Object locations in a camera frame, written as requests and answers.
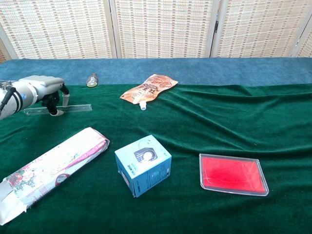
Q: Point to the woven bamboo screen panel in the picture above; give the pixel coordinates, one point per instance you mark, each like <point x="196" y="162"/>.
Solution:
<point x="258" y="26"/>
<point x="56" y="26"/>
<point x="307" y="46"/>
<point x="163" y="26"/>

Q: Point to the orange spouted drink pouch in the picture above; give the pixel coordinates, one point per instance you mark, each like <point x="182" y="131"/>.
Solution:
<point x="148" y="90"/>

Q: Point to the black screen hinge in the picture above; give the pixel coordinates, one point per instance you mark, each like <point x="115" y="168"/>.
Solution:
<point x="216" y="25"/>

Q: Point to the small glass bottle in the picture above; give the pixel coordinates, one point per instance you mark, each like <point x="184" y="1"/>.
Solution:
<point x="92" y="80"/>

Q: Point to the small light blue box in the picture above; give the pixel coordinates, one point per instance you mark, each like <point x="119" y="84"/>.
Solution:
<point x="143" y="165"/>

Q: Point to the dark green velvet cloth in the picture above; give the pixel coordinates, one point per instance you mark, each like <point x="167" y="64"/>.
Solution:
<point x="195" y="122"/>

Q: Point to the blue carpet table cover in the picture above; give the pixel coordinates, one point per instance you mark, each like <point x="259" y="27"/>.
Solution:
<point x="195" y="70"/>

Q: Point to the red ink pad clear case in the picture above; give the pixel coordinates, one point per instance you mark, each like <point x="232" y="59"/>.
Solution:
<point x="231" y="173"/>

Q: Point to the transparent glass test tube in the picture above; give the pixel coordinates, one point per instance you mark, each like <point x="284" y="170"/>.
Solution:
<point x="78" y="107"/>

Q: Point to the long white floral box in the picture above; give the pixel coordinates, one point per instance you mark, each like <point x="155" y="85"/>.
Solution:
<point x="56" y="165"/>

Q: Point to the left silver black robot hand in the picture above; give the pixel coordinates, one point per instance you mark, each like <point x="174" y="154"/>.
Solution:
<point x="48" y="84"/>

